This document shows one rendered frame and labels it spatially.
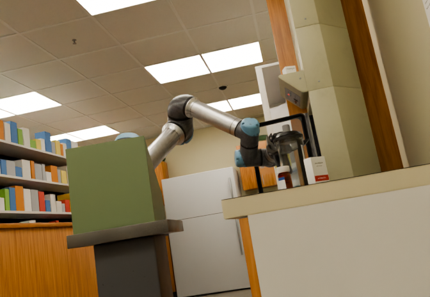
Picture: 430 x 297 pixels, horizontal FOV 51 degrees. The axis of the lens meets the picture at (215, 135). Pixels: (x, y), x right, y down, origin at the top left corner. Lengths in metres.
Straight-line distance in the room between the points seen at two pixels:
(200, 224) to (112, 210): 5.53
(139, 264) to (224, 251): 5.48
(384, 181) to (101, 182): 0.91
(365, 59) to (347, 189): 1.62
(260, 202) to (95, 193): 0.73
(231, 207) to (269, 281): 0.16
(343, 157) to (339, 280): 1.11
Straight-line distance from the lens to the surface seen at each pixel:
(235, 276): 6.97
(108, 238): 1.47
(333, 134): 2.01
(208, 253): 7.00
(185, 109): 1.98
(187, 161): 7.81
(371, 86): 2.47
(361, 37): 2.55
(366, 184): 0.95
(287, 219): 0.93
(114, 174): 1.52
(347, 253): 0.94
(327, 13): 2.24
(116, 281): 1.53
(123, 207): 1.50
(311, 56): 2.10
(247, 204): 0.94
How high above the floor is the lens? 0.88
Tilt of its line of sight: 12 degrees up
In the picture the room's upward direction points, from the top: 9 degrees counter-clockwise
